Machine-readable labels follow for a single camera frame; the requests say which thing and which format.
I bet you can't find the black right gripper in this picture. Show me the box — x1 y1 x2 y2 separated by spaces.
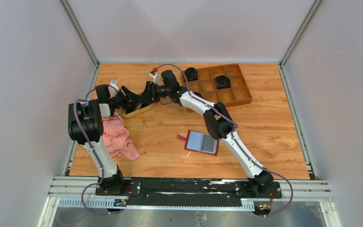
138 81 172 104

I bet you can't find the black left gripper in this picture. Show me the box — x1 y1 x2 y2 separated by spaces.
109 86 140 111

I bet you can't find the red card holder wallet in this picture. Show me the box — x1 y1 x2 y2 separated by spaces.
177 130 219 156

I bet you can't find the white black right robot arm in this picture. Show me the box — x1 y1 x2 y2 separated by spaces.
139 68 274 198

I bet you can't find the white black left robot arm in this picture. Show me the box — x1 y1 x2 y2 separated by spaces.
68 84 143 196

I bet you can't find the yellow oval tray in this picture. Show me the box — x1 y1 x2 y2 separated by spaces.
118 91 154 119

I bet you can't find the pink cloth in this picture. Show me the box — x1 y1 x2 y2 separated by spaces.
103 109 140 161

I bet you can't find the black rolled item back left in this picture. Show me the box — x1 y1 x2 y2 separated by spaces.
182 67 198 82

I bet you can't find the black rolled item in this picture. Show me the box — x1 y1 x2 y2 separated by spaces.
214 75 231 89
182 67 198 82

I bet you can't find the black rolled item middle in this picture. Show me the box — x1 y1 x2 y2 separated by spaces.
214 75 231 89

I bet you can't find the wooden compartment tray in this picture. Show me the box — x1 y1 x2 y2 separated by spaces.
181 63 253 107

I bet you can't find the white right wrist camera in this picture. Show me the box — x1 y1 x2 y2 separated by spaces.
149 67 161 85

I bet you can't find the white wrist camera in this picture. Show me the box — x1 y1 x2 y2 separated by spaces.
149 67 161 85
109 79 119 93

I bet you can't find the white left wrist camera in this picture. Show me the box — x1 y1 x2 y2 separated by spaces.
109 79 119 93

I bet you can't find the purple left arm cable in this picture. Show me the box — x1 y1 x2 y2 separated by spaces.
72 88 120 185

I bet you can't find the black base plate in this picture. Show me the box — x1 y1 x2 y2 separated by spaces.
95 177 282 207

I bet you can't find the aluminium front rail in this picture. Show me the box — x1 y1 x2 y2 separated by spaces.
48 176 333 211

